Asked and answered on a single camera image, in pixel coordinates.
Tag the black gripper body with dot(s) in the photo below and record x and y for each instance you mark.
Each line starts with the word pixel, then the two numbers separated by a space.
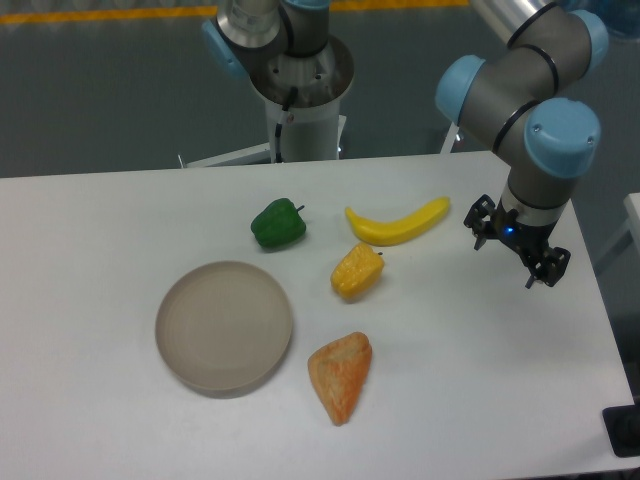
pixel 523 229

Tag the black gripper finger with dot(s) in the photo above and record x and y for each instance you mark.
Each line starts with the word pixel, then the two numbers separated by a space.
pixel 546 265
pixel 479 220

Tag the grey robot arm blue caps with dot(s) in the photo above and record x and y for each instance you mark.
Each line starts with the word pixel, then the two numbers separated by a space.
pixel 512 106

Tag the yellow pepper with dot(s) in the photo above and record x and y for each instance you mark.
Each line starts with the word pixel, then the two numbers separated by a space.
pixel 357 272

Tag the green pepper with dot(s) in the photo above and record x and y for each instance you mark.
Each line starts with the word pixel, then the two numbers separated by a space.
pixel 278 224

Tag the white furniture at right edge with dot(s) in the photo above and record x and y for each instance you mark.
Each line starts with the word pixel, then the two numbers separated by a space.
pixel 625 236

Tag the yellow banana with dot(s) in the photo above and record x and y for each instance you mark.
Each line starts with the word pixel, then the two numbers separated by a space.
pixel 401 230

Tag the black object at table edge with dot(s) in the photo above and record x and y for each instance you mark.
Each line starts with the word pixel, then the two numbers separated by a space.
pixel 622 425

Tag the orange bread piece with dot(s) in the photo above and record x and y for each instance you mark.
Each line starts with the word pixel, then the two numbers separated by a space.
pixel 338 372

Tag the beige round plate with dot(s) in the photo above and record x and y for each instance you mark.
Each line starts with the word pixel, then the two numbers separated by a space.
pixel 224 328

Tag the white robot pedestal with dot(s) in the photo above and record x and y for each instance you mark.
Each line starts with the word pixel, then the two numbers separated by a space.
pixel 302 97

